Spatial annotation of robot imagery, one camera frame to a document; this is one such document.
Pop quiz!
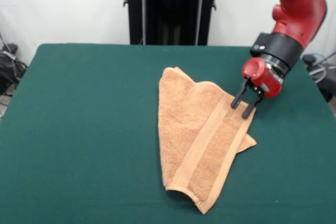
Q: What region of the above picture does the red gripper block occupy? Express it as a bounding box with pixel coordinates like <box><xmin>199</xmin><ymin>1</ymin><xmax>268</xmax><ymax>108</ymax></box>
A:
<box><xmin>230</xmin><ymin>57</ymin><xmax>284</xmax><ymax>119</ymax></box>

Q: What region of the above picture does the tan terry towel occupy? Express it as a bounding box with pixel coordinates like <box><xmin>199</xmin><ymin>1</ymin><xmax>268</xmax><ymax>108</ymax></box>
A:
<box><xmin>157</xmin><ymin>67</ymin><xmax>257</xmax><ymax>215</ymax></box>

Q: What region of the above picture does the dark green table cloth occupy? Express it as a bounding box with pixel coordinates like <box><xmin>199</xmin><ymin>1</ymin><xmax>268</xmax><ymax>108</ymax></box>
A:
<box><xmin>0</xmin><ymin>43</ymin><xmax>336</xmax><ymax>224</ymax></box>

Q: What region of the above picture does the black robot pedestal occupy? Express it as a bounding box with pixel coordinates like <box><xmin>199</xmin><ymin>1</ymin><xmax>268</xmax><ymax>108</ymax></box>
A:
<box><xmin>122</xmin><ymin>0</ymin><xmax>228</xmax><ymax>46</ymax></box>

